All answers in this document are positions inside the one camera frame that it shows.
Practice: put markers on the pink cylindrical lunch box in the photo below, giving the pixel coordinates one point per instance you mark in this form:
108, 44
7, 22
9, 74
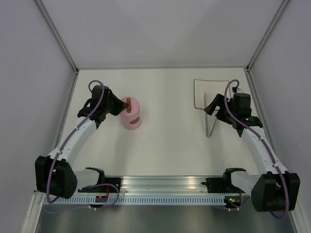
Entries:
131, 122

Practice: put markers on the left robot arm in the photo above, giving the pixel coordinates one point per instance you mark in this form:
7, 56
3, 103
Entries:
53, 173

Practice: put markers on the metal tongs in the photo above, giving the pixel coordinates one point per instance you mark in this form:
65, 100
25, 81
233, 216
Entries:
209, 120

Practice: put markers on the pink lunch box lid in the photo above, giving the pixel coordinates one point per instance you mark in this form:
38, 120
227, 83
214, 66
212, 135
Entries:
133, 106

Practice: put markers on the white square plate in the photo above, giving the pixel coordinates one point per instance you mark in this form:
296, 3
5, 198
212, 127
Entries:
204, 91

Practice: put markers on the frame post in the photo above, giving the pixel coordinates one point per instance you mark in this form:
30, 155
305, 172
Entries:
279, 12
48, 20

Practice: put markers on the white cable duct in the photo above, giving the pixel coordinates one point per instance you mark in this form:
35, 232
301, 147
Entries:
143, 200

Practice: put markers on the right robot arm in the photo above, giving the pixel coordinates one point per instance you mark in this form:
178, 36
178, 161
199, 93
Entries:
276, 189

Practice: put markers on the right frame post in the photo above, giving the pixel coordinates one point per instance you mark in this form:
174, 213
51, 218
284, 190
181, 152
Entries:
279, 12

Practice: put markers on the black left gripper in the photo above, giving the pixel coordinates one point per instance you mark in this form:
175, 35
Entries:
120, 105

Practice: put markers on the left frame post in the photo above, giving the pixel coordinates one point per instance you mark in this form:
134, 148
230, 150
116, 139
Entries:
48, 20

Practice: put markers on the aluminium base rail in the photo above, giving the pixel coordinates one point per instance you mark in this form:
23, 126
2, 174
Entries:
164, 185

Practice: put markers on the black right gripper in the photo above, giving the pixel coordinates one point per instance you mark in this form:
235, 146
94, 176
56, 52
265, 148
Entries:
218, 101

